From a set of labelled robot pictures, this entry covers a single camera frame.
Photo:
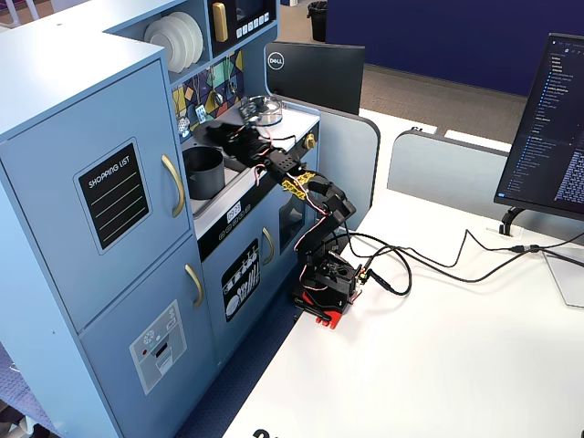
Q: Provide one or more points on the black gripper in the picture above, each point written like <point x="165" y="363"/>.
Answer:
<point x="222" y="132"/>

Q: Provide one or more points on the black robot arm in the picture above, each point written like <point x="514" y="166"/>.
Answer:
<point x="326" y="214"/>

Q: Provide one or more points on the shiny steel pot lid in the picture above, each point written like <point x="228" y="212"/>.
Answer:
<point x="269" y="102"/>

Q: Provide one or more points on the steel slotted spatula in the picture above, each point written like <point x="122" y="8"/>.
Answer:
<point x="200" y="112"/>

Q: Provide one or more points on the steel ladle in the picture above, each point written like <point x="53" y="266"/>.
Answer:
<point x="218" y="97"/>

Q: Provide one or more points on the steel skimmer spoon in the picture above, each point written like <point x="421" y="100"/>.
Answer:
<point x="184" y="125"/>

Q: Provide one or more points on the gray plastic pot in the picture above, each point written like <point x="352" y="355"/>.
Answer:
<point x="205" y="175"/>

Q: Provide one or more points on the small steel spoon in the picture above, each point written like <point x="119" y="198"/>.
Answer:
<point x="232" y="86"/>

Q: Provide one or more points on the gold stove knob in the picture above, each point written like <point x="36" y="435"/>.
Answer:
<point x="311" y="140"/>

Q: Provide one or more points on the white toy plate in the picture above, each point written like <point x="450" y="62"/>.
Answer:
<point x="155" y="45"/>
<point x="196" y="38"/>
<point x="180" y="43"/>

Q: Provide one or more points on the black Dell monitor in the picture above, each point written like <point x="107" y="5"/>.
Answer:
<point x="319" y="75"/>

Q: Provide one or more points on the black toy microwave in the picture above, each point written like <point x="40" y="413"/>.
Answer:
<point x="248" y="18"/>

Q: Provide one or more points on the black shopping list decal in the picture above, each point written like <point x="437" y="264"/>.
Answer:
<point x="114" y="196"/>

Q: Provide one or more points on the black trash bin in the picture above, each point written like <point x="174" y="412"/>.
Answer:
<point x="318" y="20"/>

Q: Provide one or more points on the blue wooden toy kitchen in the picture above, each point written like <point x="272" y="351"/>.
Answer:
<point x="45" y="91"/>

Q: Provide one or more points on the robot controller board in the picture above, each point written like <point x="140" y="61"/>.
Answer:
<point x="362" y="275"/>

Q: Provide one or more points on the red black table clamp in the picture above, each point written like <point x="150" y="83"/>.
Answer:
<point x="329" y="317"/>

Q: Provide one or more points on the gray long desk divider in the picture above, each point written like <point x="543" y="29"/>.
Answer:
<point x="438" y="173"/>

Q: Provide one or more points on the black monitor stand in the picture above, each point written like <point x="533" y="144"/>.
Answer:
<point x="510" y="221"/>

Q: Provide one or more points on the monitor showing code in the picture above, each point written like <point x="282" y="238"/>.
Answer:
<point x="543" y="123"/>

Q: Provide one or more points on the gray flat laptop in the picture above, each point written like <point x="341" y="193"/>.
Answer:
<point x="568" y="278"/>

